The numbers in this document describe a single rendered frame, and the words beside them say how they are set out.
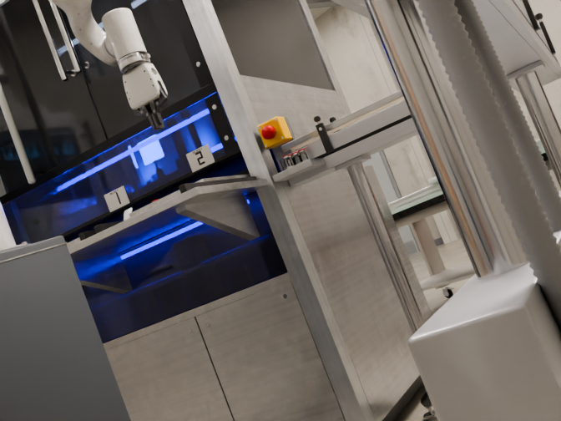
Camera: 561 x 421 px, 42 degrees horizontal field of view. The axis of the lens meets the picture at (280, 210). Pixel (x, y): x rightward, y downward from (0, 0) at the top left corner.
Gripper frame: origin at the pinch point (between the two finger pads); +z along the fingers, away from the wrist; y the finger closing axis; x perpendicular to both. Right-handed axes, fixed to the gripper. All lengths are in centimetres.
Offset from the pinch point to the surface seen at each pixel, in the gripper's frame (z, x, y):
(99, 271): 29, -16, 47
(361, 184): 34, -43, -33
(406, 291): 68, -43, -33
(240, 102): -1.5, -28.0, -12.1
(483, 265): 54, 104, -87
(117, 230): 23.8, 12.0, 15.3
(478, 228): 51, 105, -88
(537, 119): 38, -11, -87
